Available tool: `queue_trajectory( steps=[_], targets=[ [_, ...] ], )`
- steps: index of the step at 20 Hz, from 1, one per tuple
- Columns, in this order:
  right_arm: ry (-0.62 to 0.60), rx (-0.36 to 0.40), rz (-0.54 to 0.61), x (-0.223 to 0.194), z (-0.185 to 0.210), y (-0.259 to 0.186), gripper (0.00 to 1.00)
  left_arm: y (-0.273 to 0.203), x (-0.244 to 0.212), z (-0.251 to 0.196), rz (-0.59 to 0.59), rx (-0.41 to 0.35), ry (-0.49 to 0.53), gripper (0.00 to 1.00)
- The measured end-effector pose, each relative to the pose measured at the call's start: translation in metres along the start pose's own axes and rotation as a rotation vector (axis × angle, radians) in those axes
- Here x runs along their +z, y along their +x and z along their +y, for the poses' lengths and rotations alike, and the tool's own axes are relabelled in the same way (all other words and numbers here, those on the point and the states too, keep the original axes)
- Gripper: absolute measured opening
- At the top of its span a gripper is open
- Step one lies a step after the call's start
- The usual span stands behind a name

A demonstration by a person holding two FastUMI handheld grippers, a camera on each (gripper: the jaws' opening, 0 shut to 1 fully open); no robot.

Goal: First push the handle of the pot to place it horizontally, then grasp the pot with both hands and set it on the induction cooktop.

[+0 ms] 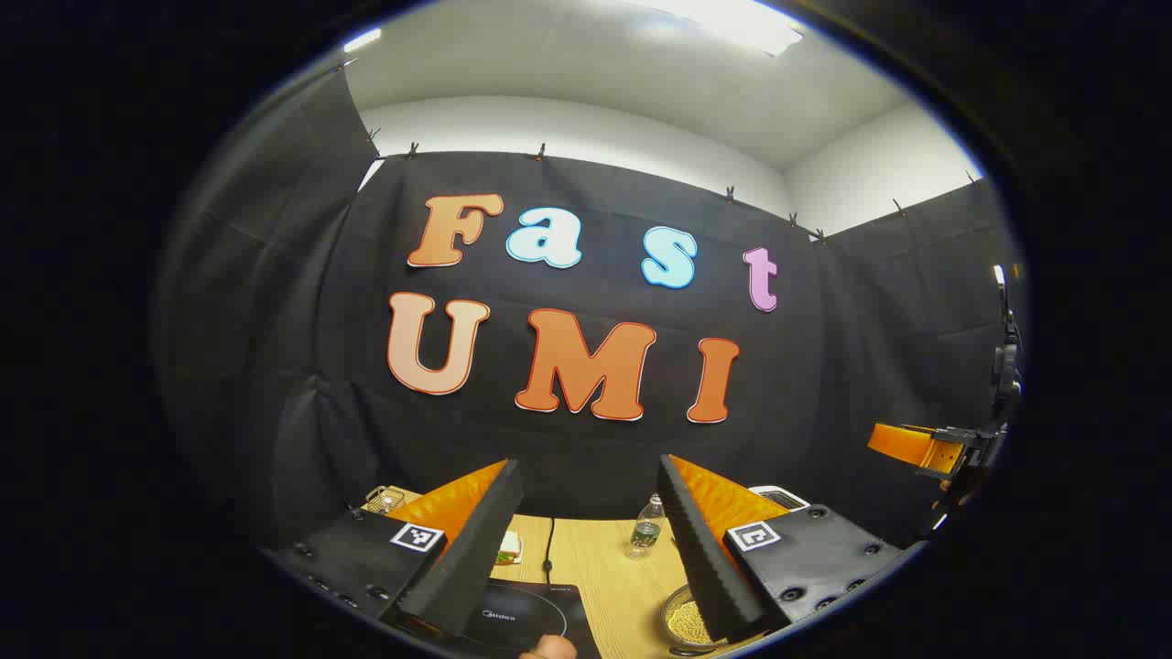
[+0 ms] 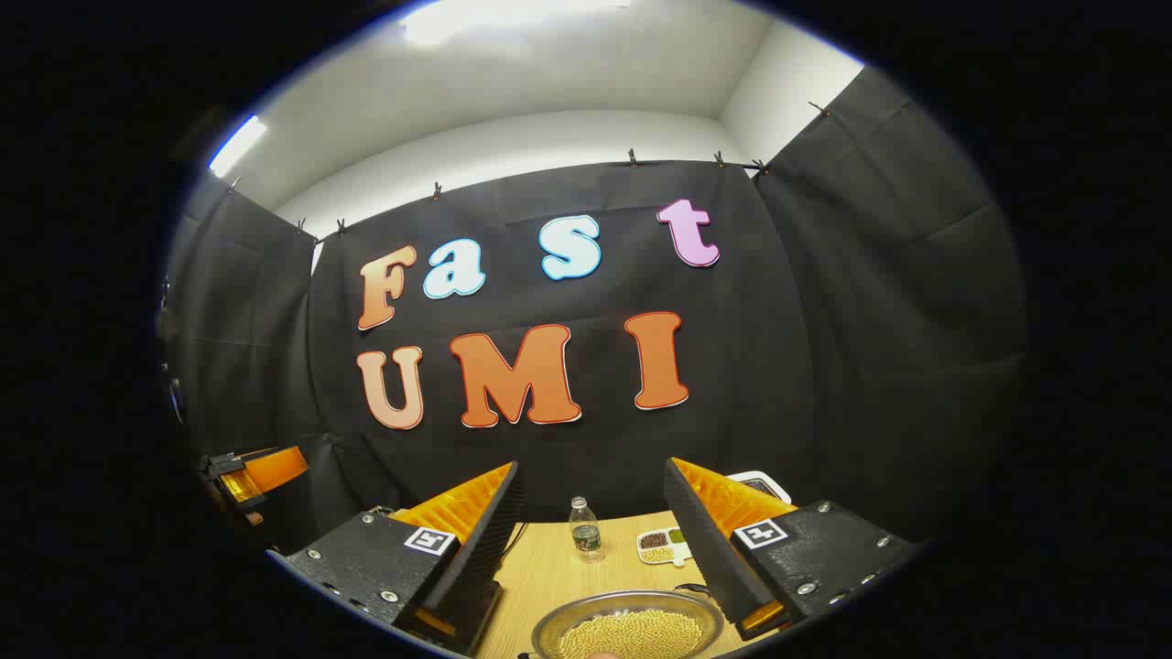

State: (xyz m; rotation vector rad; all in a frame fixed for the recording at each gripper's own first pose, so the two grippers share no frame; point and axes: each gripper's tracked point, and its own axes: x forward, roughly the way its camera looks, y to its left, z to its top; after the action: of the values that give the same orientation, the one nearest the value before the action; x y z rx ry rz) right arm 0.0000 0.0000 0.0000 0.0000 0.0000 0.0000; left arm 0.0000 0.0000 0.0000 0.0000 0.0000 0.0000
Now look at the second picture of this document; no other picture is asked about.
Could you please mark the long ceiling light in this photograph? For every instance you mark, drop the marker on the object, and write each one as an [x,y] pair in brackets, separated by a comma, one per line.
[238,145]

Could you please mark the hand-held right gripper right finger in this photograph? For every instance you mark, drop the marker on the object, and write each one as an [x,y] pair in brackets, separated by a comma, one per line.
[700,540]

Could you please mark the white toaster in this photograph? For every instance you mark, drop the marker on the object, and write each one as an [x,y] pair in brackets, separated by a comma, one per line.
[765,485]

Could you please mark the clear plastic water bottle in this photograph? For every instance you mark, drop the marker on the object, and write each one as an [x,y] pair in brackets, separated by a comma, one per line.
[586,535]

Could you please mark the wide ceiling light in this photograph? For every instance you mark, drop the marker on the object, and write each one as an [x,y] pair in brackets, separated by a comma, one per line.
[494,18]

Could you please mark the white divided bean dish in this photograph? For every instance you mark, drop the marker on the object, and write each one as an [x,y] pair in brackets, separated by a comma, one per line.
[655,546]

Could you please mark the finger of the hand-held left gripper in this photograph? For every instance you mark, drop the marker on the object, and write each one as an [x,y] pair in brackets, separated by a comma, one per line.
[275,467]

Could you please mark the row of black cloth clips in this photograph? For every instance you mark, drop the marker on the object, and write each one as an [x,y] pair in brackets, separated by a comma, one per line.
[632,158]

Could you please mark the pile of soybeans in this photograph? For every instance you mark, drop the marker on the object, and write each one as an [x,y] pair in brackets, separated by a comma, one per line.
[632,636]

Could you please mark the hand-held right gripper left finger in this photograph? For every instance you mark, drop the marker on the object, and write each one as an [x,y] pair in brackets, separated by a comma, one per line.
[481,540]

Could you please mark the stainless steel pot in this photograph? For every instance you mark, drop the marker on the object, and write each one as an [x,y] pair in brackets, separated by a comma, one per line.
[549,627]

